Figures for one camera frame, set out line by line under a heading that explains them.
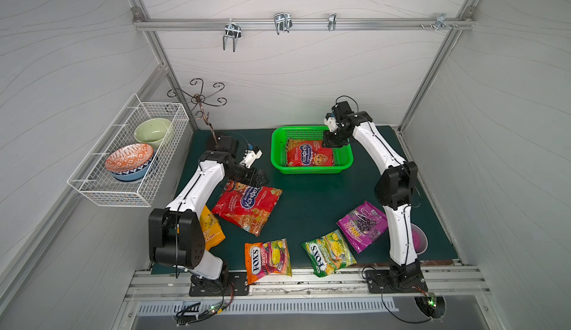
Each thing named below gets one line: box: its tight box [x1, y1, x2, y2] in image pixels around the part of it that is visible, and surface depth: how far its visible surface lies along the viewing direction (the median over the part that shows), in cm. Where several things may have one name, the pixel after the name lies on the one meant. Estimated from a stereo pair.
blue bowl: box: [109, 152, 154, 182], surface depth 58 cm
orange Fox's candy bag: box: [244, 237, 293, 286], surface depth 78 cm
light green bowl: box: [133, 117, 172, 150], surface depth 73 cm
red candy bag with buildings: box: [211, 180, 283, 238], surface depth 90 cm
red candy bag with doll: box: [286, 138, 335, 168], surface depth 106 cm
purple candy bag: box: [336, 201, 388, 254], surface depth 82 cm
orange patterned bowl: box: [104, 142, 154, 173], surface depth 64 cm
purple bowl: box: [410, 222, 429, 255], surface depth 80 cm
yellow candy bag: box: [199, 205, 227, 252], surface depth 82 cm
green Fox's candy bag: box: [301, 229, 357, 278], surface depth 80 cm
